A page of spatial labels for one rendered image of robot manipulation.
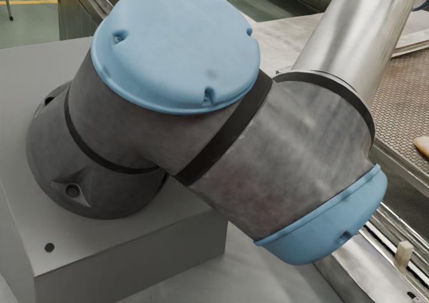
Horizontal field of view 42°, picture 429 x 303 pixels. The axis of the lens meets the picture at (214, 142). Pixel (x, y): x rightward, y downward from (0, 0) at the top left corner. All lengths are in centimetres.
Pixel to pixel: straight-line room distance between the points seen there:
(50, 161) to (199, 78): 20
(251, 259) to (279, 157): 29
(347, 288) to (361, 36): 27
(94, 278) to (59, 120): 17
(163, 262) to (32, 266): 15
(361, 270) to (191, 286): 19
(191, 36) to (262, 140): 9
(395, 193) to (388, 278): 25
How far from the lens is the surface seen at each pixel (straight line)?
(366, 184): 46
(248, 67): 41
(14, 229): 56
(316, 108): 46
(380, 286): 64
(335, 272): 66
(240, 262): 69
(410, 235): 73
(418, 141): 86
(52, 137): 53
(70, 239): 56
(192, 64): 40
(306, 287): 67
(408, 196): 88
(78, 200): 55
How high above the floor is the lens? 127
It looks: 29 degrees down
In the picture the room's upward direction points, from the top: 5 degrees clockwise
